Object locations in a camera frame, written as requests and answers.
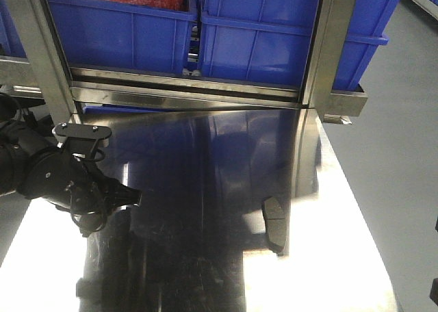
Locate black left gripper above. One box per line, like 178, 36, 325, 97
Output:
17, 151, 142, 216

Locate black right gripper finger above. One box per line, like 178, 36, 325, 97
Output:
429, 278, 438, 305

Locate brake pad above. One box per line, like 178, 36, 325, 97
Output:
261, 197, 287, 255

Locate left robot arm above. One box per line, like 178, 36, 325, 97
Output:
1, 93, 141, 216

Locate left blue plastic bin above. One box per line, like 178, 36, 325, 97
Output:
47, 0, 197, 74

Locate blue plastic bin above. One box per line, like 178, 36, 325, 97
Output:
47, 0, 197, 74
198, 0, 399, 91

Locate far left blue bin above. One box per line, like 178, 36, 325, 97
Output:
1, 0, 27, 58

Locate right blue plastic bin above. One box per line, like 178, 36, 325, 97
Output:
198, 0, 399, 91

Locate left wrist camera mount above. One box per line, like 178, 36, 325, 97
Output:
53, 122, 112, 162

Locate stainless steel shelf frame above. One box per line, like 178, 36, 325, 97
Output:
1, 0, 368, 122

